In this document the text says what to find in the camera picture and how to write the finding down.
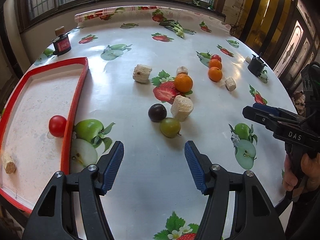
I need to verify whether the person's right hand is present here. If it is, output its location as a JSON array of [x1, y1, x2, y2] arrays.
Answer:
[[282, 151, 320, 193]]

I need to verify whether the green bok choy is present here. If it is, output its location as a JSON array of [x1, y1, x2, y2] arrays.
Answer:
[[159, 19, 185, 38]]

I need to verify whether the red rimmed white tray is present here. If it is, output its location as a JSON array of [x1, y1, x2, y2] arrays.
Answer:
[[0, 57, 90, 214]]

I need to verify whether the dark purple plum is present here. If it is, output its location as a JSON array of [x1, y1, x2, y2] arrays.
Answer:
[[148, 103, 167, 122]]

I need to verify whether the cork piece in tray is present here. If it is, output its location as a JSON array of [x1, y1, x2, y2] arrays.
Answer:
[[1, 154, 17, 174]]

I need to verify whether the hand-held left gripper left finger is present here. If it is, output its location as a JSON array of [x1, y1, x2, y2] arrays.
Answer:
[[22, 141, 125, 240]]

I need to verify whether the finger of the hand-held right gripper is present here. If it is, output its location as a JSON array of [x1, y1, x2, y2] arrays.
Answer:
[[252, 102, 299, 120], [242, 106, 300, 133]]

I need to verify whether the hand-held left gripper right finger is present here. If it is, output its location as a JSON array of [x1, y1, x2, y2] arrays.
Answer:
[[184, 140, 282, 240]]

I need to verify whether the black red-label jar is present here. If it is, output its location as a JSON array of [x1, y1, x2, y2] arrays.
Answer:
[[52, 26, 72, 57]]

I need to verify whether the large beige cork block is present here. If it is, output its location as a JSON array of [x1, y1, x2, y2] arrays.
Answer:
[[171, 95, 194, 122]]

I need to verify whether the gold framed glass door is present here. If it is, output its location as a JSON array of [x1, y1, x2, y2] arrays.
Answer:
[[240, 0, 320, 80]]

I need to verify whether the green plum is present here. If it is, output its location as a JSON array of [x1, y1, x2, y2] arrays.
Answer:
[[160, 117, 181, 138]]

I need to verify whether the person's right forearm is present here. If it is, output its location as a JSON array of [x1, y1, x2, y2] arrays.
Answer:
[[285, 192, 320, 240]]

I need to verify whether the fruit printed tablecloth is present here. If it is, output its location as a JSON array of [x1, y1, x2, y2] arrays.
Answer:
[[24, 6, 300, 240]]

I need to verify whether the black plastic holder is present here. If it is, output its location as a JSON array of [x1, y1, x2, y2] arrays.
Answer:
[[247, 52, 268, 77]]

